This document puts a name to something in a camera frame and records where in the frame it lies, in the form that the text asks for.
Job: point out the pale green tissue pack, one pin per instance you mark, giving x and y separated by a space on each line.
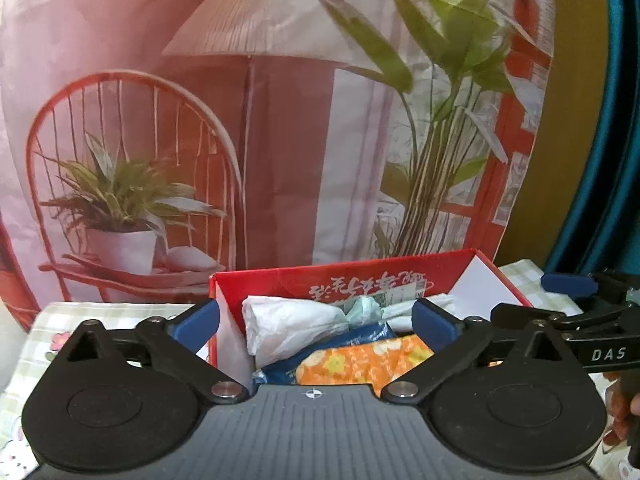
364 312

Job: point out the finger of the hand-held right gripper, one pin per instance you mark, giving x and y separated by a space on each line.
570 284
520 314

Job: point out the person's right hand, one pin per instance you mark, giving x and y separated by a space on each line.
622 405

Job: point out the white plastic bag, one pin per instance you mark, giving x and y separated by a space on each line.
290 325

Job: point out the orange floral packet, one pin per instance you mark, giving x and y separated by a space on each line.
360 360

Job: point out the teal curtain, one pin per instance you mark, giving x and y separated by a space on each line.
600 135

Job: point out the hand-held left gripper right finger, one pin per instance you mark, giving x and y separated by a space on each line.
434 322

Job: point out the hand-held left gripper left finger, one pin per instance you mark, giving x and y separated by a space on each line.
197 324

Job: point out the red cardboard box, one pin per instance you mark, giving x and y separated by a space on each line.
350 277

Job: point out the printed wall backdrop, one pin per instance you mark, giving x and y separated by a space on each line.
250 110

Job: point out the blue plastic packet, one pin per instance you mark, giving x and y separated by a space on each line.
350 337

